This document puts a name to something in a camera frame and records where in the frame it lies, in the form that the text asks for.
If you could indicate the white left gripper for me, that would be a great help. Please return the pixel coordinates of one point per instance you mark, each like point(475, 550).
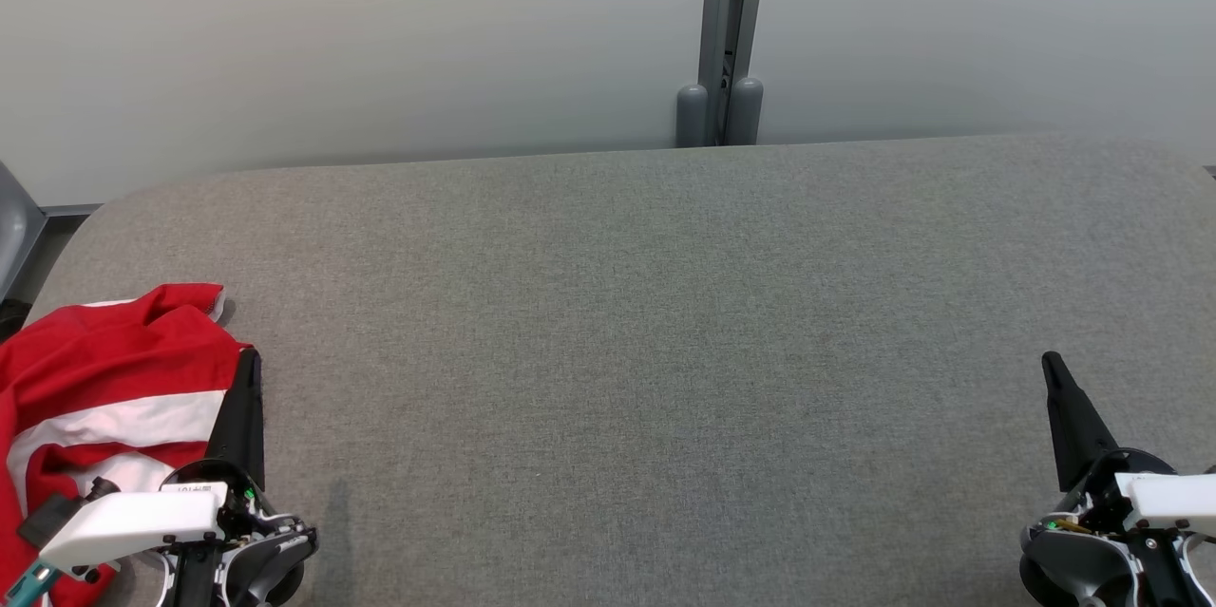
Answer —
point(133, 521)

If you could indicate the grey tubular cart frame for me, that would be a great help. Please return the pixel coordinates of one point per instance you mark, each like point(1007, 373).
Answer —
point(14, 227)

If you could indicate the red white-striped basketball shorts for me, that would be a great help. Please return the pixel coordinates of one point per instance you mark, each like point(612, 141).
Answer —
point(104, 360)

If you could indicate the black caster wheel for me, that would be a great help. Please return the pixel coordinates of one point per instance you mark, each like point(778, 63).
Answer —
point(11, 317)

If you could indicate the grey cylindrical post foot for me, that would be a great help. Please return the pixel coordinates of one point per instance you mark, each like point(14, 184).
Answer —
point(746, 113)
point(692, 118)

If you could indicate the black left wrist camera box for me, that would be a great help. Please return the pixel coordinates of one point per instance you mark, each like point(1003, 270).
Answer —
point(47, 517)

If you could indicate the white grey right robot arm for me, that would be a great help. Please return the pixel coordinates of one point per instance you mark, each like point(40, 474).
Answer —
point(1073, 559)

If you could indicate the grey partition base rail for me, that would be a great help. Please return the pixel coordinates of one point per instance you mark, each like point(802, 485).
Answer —
point(71, 209)

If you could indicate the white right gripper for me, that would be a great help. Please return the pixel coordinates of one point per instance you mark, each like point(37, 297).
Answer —
point(1168, 498)

